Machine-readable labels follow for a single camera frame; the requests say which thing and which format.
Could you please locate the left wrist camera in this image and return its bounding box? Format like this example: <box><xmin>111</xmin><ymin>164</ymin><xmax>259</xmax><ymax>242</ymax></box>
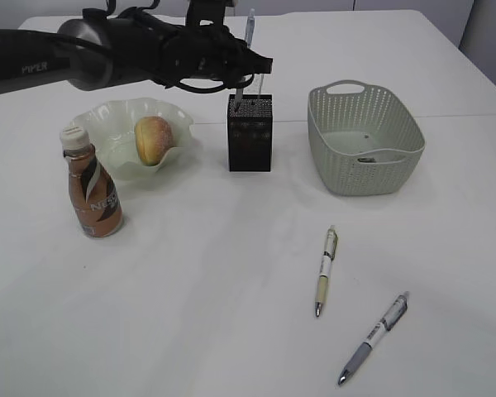
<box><xmin>185</xmin><ymin>0</ymin><xmax>238</xmax><ymax>27</ymax></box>

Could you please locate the beige pen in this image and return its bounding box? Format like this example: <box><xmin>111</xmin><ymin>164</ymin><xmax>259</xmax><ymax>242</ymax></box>
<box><xmin>314</xmin><ymin>224</ymin><xmax>338</xmax><ymax>318</ymax></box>

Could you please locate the pale green glass plate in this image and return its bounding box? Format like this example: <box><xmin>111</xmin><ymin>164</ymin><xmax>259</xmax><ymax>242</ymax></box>
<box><xmin>69</xmin><ymin>98</ymin><xmax>193</xmax><ymax>181</ymax></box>

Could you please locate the white grey pen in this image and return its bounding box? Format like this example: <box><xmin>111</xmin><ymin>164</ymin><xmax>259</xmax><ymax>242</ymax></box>
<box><xmin>336</xmin><ymin>291</ymin><xmax>409</xmax><ymax>386</ymax></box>

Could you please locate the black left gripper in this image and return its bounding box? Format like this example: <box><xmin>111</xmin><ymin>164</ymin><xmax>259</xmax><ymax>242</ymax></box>
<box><xmin>160</xmin><ymin>24</ymin><xmax>273</xmax><ymax>89</ymax></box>

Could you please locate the transparent plastic ruler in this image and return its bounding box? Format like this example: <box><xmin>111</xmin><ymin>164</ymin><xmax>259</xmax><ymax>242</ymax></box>
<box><xmin>254</xmin><ymin>74</ymin><xmax>264</xmax><ymax>98</ymax></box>

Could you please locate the pale green plastic basket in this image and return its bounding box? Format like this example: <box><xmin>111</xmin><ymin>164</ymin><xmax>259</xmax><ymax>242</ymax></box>
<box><xmin>308</xmin><ymin>80</ymin><xmax>426</xmax><ymax>196</ymax></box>

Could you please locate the blue grey pen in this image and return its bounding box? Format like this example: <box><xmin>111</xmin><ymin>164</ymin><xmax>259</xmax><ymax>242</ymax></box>
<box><xmin>234</xmin><ymin>8</ymin><xmax>255</xmax><ymax>112</ymax></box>

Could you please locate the black mesh pen holder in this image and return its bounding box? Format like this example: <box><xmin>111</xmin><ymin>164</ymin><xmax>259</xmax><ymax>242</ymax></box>
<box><xmin>227</xmin><ymin>94</ymin><xmax>273</xmax><ymax>172</ymax></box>

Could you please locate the blue grey paper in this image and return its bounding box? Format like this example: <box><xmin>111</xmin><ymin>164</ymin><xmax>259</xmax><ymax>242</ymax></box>
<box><xmin>357</xmin><ymin>157</ymin><xmax>377</xmax><ymax>164</ymax></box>

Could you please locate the sugared bread roll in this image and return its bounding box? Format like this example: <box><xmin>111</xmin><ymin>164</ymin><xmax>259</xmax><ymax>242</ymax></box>
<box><xmin>134</xmin><ymin>116</ymin><xmax>174</xmax><ymax>166</ymax></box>

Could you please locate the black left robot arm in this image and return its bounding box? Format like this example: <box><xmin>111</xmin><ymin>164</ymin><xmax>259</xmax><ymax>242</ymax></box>
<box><xmin>0</xmin><ymin>1</ymin><xmax>273</xmax><ymax>94</ymax></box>

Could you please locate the brown coffee bottle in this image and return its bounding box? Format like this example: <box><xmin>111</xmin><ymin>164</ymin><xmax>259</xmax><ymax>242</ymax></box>
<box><xmin>60</xmin><ymin>127</ymin><xmax>123</xmax><ymax>238</ymax></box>

